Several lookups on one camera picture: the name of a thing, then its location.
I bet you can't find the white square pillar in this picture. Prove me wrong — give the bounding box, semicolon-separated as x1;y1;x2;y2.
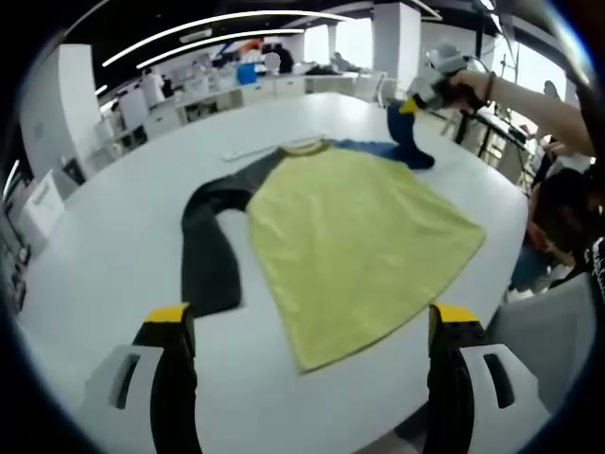
372;2;422;89
18;44;103;176

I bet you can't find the black bin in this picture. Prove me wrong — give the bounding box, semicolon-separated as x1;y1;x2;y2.
63;158;86;185

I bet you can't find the long white ceiling light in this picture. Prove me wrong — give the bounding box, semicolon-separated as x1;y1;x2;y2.
102;11;354;67
136;28;306;70

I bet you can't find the white storage box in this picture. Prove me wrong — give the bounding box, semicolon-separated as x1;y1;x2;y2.
23;170;65;237

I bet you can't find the blue box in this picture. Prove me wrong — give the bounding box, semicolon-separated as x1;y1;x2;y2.
235;63;259;86

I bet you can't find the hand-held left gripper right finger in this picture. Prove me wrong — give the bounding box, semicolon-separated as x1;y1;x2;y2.
427;302;540;454

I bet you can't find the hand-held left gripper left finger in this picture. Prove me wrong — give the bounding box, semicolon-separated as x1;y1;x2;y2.
79;302;198;454

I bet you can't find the person's black printed shirt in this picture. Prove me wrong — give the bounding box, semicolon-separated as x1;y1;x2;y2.
564;231;605;299

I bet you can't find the person's right hand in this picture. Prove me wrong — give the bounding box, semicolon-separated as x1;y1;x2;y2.
443;69;495;113

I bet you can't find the yellow blue black garment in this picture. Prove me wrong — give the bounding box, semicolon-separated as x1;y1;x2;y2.
181;101;488;375

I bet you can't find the thin white template strip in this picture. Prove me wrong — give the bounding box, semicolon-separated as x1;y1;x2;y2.
222;134;327;162

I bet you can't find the grey mesh office chair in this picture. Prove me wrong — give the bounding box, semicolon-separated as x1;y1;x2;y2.
486;276;601;415

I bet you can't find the long white cabinet counter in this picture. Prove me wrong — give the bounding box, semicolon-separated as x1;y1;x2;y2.
101;70;360;143

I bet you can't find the person's head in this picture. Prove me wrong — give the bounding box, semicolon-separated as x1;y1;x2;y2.
527;167;605;275

